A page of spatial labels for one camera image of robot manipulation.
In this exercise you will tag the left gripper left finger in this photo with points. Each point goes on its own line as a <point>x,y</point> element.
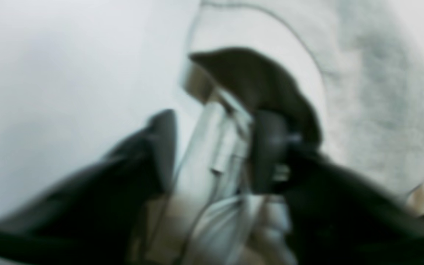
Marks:
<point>89,218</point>

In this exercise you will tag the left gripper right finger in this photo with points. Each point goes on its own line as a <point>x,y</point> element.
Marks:
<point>338,217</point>

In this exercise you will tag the beige t-shirt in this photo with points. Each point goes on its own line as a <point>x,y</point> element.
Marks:
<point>344,72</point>

